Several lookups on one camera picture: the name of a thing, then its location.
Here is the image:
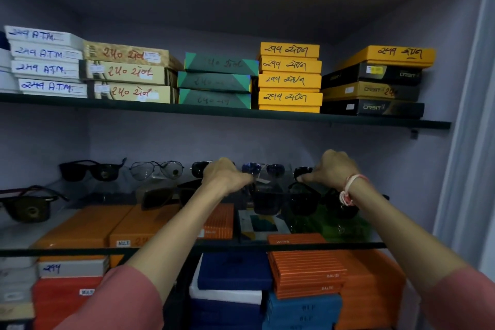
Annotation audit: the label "clear aviator glasses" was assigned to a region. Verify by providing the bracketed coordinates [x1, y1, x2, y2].
[129, 161, 185, 181]

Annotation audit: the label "yellow box black handwriting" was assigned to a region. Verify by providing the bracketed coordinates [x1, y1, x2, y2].
[258, 90, 323, 113]
[259, 42, 320, 60]
[258, 72, 322, 91]
[259, 56, 322, 74]

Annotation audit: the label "pink white thread bracelet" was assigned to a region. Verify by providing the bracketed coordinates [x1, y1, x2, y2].
[339, 174, 370, 207]

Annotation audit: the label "orange box stack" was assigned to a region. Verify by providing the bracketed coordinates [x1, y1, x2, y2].
[334, 249, 407, 330]

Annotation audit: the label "plain orange box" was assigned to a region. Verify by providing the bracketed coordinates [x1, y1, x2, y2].
[31, 205, 134, 262]

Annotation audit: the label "pink sleeve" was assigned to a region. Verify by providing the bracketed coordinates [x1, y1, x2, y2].
[54, 264, 165, 330]
[419, 266, 495, 330]

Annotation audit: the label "pink left sleeve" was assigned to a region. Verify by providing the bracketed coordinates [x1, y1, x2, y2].
[54, 264, 165, 330]

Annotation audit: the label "white cabinet frame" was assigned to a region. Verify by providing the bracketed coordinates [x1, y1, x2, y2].
[432, 0, 495, 280]

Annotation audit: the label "long yellow black box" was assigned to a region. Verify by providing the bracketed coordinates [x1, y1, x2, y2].
[322, 81, 421, 102]

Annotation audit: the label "white flat box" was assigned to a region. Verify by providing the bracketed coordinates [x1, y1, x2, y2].
[189, 256, 263, 305]

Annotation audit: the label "person's left forearm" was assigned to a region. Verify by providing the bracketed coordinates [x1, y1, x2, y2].
[126, 183, 248, 303]

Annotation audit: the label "stack of white boxes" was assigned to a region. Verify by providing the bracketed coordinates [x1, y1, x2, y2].
[0, 210, 78, 330]

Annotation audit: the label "dark sunglasses brown lens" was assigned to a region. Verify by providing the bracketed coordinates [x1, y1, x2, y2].
[0, 185, 70, 223]

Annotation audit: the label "white box blue number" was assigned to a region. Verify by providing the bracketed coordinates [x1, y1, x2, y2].
[37, 258, 110, 279]

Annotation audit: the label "person's left hand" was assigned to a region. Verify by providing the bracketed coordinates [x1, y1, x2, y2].
[201, 158, 254, 198]

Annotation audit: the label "glass shelf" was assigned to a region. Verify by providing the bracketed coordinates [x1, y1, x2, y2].
[0, 177, 387, 258]

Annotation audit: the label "white box blue handwriting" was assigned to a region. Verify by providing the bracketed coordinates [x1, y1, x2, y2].
[10, 42, 84, 63]
[5, 25, 86, 50]
[11, 60, 82, 80]
[17, 78, 89, 98]

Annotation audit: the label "beige box red handwriting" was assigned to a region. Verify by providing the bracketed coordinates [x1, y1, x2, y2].
[88, 81, 179, 104]
[83, 42, 183, 71]
[79, 60, 178, 87]

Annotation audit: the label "small black sunglasses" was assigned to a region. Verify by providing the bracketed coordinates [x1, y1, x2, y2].
[191, 161, 211, 179]
[293, 166, 315, 181]

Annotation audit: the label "blue lettered box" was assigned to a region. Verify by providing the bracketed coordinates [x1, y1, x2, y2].
[265, 310, 342, 325]
[267, 292, 343, 314]
[262, 320, 338, 330]

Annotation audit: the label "orange striped box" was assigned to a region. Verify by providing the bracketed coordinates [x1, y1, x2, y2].
[199, 203, 235, 241]
[275, 283, 345, 300]
[267, 233, 347, 288]

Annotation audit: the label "orange box white label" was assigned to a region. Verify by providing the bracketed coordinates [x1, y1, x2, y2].
[109, 204, 182, 268]

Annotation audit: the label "white teal patterned box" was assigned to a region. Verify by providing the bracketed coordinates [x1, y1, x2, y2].
[238, 208, 292, 243]

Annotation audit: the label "person's right forearm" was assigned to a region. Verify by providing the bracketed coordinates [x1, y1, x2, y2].
[350, 177, 470, 295]

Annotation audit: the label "dark blue large box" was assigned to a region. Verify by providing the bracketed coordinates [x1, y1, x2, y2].
[189, 298, 265, 330]

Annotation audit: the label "dark upper shelf board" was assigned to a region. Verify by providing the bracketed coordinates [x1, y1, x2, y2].
[0, 93, 452, 130]

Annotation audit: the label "person's right hand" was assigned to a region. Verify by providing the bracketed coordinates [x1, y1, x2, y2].
[297, 149, 362, 192]

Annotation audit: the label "navy blue box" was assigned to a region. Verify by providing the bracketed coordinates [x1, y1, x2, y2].
[197, 252, 274, 292]

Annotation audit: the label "brown tinted sunglasses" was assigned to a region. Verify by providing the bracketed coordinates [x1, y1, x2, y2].
[135, 179, 203, 211]

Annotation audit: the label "pink right sleeve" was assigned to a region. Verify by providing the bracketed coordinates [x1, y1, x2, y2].
[419, 266, 495, 330]

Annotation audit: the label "red box white label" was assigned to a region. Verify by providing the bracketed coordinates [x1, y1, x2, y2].
[32, 276, 104, 330]

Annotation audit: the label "black wayfarer sunglasses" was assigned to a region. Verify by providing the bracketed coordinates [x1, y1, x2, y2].
[59, 158, 127, 183]

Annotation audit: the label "large black sunglasses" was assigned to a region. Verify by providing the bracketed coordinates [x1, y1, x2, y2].
[247, 181, 322, 217]

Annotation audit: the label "dark green box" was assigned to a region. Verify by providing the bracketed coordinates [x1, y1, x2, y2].
[286, 206, 381, 243]

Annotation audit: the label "blue lens aviator sunglasses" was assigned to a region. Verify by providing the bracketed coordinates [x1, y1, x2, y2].
[242, 163, 286, 179]

